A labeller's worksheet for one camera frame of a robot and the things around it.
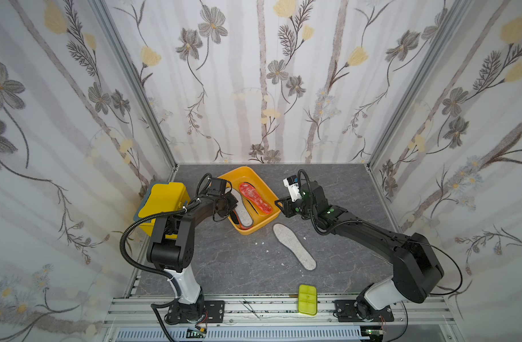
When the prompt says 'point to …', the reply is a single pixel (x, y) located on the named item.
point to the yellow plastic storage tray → (247, 175)
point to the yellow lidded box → (162, 197)
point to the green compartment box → (307, 299)
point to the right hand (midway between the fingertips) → (280, 198)
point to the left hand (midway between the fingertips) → (240, 200)
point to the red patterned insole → (249, 192)
